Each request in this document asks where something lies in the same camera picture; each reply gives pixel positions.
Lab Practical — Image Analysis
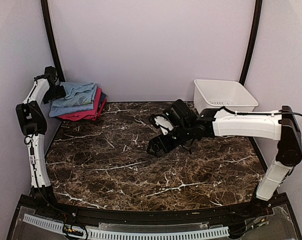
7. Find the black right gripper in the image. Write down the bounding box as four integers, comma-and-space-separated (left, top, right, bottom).
146, 122, 193, 157

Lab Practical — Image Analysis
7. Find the light blue button shirt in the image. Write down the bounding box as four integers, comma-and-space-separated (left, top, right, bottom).
49, 100, 94, 118

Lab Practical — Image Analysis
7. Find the blue cloth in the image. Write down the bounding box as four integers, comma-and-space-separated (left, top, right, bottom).
52, 82, 97, 108

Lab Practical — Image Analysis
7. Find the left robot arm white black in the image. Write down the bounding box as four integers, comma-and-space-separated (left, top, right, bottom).
15, 66, 65, 218

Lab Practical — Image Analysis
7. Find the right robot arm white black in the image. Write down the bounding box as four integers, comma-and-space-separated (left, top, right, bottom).
147, 106, 302, 217

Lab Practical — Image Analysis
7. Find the folded pink red garment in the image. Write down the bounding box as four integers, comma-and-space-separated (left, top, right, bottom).
58, 87, 102, 121

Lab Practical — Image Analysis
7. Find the folded dark blue garment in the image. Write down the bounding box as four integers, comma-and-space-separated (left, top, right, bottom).
99, 92, 106, 103

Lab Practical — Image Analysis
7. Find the folded red garment underneath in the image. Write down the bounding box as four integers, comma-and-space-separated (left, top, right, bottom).
94, 98, 107, 120

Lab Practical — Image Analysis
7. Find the white plastic bin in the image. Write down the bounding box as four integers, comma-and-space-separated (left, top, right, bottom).
193, 79, 259, 113

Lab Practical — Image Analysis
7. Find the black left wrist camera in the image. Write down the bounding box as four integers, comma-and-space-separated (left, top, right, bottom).
44, 66, 57, 81

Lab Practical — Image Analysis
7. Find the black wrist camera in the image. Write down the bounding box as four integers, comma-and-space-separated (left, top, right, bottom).
163, 99, 197, 128
44, 66, 57, 81

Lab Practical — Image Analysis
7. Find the left black frame post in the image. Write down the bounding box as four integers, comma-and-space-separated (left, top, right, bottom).
40, 0, 65, 82

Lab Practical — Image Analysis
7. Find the black frame post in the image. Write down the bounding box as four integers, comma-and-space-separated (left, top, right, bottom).
40, 0, 65, 82
239, 0, 263, 86

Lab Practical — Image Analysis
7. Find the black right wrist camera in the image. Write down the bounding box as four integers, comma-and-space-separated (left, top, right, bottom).
163, 99, 197, 128

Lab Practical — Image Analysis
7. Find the white slotted cable duct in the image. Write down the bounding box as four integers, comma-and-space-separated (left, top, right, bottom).
22, 214, 230, 240

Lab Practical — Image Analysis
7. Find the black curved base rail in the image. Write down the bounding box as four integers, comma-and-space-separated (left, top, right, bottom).
16, 193, 289, 226

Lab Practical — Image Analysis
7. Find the right black frame post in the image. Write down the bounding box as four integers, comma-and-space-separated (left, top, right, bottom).
239, 0, 263, 86

